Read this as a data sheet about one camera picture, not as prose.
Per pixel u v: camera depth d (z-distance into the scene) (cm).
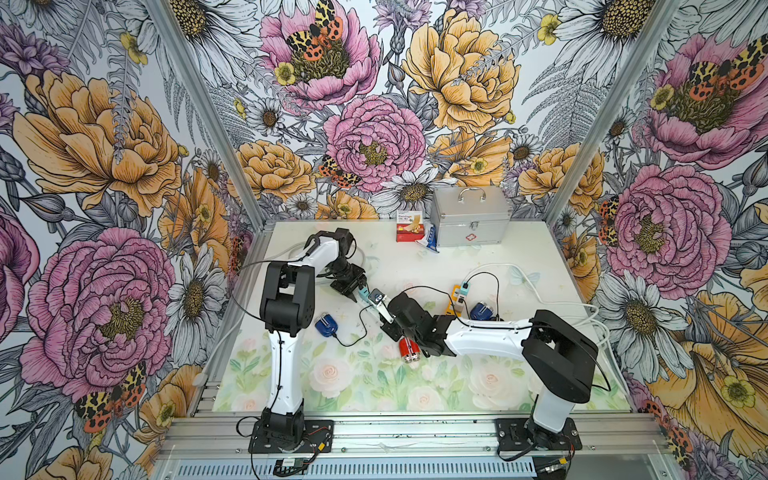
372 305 75
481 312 94
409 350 85
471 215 112
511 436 74
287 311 59
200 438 78
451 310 94
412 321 66
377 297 74
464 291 94
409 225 116
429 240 112
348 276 88
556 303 98
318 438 73
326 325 90
